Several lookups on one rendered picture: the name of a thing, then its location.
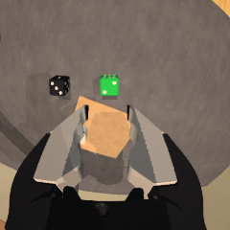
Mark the black die with white pips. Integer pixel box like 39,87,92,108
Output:
49,76,70,97

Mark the green die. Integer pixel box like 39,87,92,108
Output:
100,75,119,96

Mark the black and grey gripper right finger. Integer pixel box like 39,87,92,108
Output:
126,104,207,230

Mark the orange flat mat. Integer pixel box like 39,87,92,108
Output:
75,95,130,158

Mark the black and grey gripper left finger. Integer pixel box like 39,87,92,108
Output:
5,104,89,230

